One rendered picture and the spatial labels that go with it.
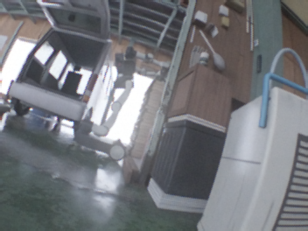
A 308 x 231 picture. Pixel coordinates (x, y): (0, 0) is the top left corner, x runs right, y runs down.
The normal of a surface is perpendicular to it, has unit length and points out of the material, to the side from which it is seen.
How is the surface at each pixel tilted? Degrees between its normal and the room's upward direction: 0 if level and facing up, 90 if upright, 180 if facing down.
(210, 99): 90
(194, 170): 90
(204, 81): 90
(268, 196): 90
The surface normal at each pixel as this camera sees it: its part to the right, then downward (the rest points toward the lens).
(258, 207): -0.08, -0.18
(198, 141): 0.22, -0.09
